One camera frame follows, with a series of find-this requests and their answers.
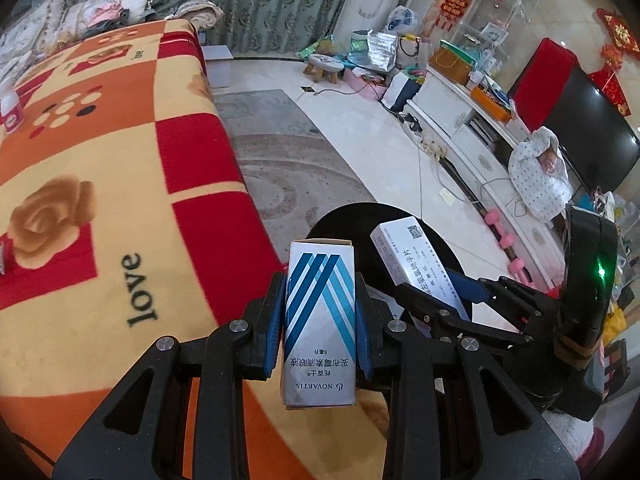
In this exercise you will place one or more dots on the person's right forearm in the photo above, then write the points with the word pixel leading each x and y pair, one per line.
pixel 565 435

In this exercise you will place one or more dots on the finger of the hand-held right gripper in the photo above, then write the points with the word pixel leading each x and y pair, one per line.
pixel 465 285
pixel 425 305

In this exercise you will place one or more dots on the beige fringed cushion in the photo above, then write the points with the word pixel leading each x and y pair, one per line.
pixel 200 15

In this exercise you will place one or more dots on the red hanging knot decoration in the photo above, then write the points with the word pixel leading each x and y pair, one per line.
pixel 451 10

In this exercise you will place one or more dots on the red paper banner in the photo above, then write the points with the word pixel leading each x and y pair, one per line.
pixel 612 92

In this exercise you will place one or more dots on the black flat television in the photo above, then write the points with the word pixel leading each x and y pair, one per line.
pixel 595 130

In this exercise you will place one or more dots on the grey floor rug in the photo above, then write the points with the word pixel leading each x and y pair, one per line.
pixel 285 160

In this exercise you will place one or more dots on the white cardboard box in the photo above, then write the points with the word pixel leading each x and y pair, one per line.
pixel 219 65

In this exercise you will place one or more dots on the grey patterned pillow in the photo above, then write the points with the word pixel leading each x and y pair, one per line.
pixel 30 22

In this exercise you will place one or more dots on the white blue plastic bag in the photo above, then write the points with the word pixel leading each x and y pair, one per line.
pixel 402 20

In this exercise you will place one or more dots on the white power strip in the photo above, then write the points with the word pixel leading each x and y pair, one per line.
pixel 431 149

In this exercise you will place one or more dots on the long white medicine box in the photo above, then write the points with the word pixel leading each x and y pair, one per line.
pixel 415 255

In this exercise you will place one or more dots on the orange box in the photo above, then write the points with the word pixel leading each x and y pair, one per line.
pixel 490 104

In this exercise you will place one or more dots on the clear glass shelf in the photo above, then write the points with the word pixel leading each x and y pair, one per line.
pixel 505 5

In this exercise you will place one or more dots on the black round bin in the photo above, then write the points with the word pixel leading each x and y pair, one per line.
pixel 350 220

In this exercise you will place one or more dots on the green patterned curtain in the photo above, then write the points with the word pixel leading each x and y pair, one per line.
pixel 260 0

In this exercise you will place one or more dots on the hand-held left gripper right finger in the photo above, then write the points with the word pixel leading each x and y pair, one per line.
pixel 363 347

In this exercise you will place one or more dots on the pink tray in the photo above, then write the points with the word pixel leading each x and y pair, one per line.
pixel 365 85

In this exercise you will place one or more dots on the red television cover cloth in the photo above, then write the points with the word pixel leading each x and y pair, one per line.
pixel 545 77

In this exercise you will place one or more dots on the white box with blue stripes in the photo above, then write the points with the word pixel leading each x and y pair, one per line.
pixel 320 320

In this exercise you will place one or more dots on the red gold wall ornament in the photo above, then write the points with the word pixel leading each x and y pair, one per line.
pixel 622 35

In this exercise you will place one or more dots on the small white bottle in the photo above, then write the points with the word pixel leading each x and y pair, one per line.
pixel 10 110

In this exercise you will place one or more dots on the dark blue bag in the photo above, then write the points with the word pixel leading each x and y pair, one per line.
pixel 402 92

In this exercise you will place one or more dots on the white television cabinet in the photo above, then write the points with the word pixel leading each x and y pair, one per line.
pixel 450 115

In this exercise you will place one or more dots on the pink dumbbell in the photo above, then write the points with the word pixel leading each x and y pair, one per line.
pixel 497 227
pixel 521 270

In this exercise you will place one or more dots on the yellow bag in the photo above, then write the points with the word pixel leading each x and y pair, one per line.
pixel 615 325

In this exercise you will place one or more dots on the brown gift box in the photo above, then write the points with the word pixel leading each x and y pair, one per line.
pixel 452 62

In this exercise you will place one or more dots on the orange red printed blanket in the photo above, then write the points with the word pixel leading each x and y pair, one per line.
pixel 110 170

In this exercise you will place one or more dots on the floral pillow with lace edge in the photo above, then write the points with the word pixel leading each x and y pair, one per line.
pixel 102 10

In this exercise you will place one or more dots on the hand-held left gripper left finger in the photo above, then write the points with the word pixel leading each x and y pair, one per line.
pixel 272 345

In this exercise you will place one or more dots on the silver foil bag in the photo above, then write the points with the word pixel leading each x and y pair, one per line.
pixel 382 50

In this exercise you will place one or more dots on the small wooden stool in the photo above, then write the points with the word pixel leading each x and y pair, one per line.
pixel 325 65

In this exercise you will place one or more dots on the white dotted baby garment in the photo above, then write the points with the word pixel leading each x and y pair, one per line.
pixel 537 185

